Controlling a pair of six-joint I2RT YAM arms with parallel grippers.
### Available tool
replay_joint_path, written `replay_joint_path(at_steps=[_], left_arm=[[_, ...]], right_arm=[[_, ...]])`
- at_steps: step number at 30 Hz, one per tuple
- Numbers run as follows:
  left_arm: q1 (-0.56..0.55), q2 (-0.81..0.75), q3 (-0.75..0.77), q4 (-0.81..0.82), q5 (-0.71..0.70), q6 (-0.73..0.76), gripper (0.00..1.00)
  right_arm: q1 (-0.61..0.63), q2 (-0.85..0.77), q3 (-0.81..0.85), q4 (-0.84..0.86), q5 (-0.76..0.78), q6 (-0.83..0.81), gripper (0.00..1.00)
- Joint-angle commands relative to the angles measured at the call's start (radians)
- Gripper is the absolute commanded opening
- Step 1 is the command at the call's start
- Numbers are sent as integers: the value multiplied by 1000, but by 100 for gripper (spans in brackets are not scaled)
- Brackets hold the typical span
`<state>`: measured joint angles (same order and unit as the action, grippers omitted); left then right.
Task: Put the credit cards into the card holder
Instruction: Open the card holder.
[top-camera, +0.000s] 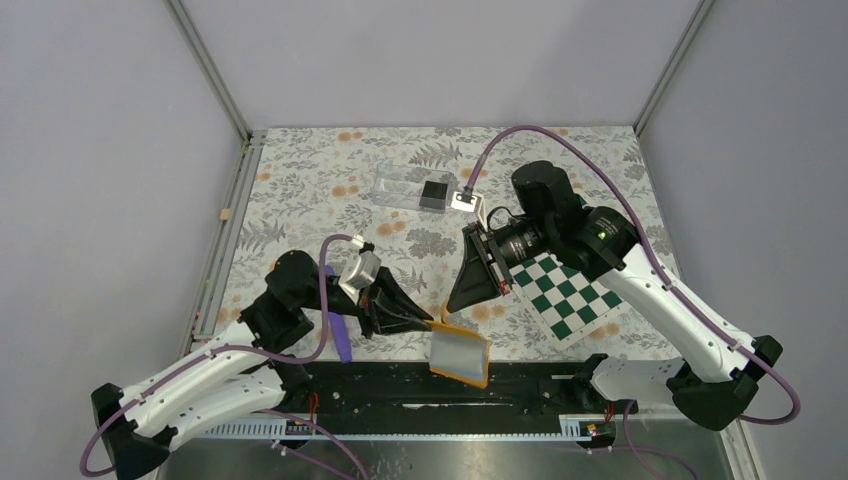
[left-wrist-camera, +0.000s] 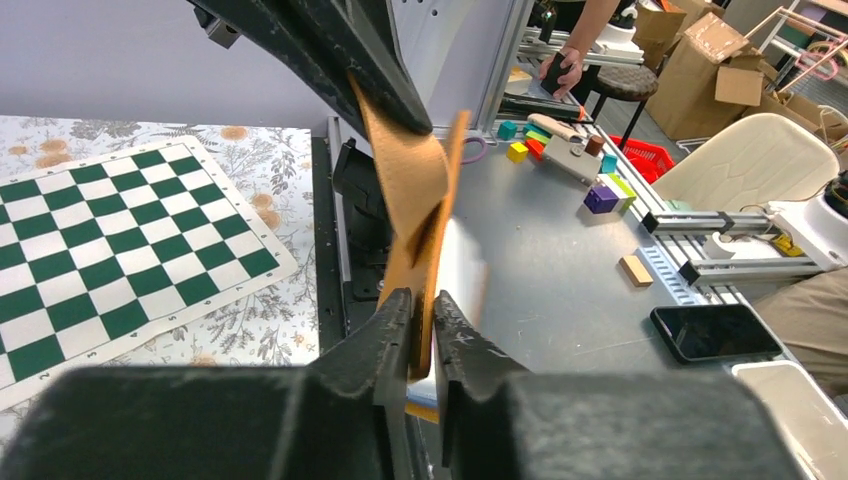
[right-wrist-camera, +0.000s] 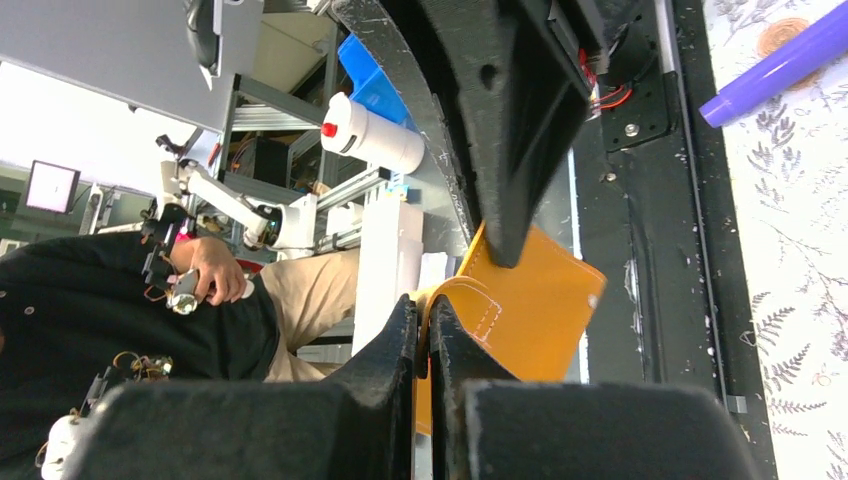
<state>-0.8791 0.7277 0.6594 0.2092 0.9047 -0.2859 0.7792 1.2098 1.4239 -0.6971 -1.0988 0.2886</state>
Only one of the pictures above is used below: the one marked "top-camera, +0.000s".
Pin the purple marker pen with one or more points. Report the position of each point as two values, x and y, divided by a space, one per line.
341 338

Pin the right aluminium frame post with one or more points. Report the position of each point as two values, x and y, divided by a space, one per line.
679 53

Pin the clear acrylic card box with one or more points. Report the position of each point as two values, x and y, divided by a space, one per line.
399 187

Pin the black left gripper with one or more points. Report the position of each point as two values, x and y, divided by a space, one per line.
379 305

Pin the green white chessboard mat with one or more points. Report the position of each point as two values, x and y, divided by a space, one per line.
568 307

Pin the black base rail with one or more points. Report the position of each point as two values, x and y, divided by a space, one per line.
407 401

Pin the left aluminium frame post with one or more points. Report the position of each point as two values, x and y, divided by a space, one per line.
208 68

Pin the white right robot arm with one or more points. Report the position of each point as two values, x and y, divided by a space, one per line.
715 375

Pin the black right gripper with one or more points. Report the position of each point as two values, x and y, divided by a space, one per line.
480 276

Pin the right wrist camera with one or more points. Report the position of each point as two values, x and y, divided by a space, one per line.
464 201

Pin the aluminium frame post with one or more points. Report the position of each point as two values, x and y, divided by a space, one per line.
208 68
679 53

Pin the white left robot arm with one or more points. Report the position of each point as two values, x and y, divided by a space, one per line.
244 368

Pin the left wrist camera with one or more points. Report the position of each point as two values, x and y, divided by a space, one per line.
360 272

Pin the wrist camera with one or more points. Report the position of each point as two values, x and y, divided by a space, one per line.
360 272
464 201

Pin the orange leather card holder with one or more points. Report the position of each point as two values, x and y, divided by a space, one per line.
458 353

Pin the black credit card stack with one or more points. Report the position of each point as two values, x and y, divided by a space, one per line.
434 196

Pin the floral patterned table mat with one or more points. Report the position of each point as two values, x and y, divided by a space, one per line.
310 183

